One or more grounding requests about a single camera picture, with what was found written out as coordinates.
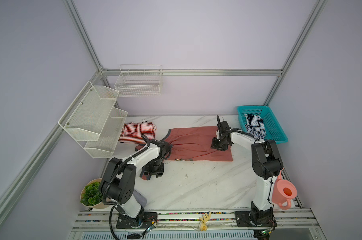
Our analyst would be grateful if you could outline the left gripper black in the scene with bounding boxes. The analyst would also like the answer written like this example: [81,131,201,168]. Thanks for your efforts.
[143,157,164,178]

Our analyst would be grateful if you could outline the red tank top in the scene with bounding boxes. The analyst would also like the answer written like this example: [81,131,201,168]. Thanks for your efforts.
[149,126,233,166]

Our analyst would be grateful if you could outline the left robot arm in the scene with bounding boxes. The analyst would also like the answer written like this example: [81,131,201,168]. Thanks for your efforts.
[99,135,172,219]

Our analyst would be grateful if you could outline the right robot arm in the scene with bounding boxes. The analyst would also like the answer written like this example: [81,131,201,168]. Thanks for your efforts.
[211,116,283,227]

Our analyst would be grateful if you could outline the navy white striped top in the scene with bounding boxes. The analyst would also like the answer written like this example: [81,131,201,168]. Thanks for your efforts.
[245,114,266,139]

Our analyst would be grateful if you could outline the red white striped folded top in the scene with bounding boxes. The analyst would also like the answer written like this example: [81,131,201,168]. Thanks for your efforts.
[119,122,157,144]

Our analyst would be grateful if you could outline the white mesh lower shelf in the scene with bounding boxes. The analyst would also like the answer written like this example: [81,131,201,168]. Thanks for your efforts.
[85,108,128,159]

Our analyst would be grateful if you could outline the teal plastic basket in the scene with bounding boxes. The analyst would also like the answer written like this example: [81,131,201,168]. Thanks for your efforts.
[237,106,288,144]

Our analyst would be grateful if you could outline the potted green plant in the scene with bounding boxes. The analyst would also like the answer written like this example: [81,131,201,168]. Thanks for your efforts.
[80,179,107,209]

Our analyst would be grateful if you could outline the pink watering can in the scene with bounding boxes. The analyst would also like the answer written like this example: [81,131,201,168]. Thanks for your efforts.
[271,172,297,210]

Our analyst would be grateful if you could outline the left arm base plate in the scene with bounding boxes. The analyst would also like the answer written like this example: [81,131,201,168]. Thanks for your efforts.
[116,212,158,229]

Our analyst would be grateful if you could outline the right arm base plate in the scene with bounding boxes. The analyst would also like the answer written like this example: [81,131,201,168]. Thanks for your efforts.
[234,210,276,228]

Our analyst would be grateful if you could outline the white wire wall basket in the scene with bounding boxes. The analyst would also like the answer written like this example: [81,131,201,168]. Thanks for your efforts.
[115,65,163,97]

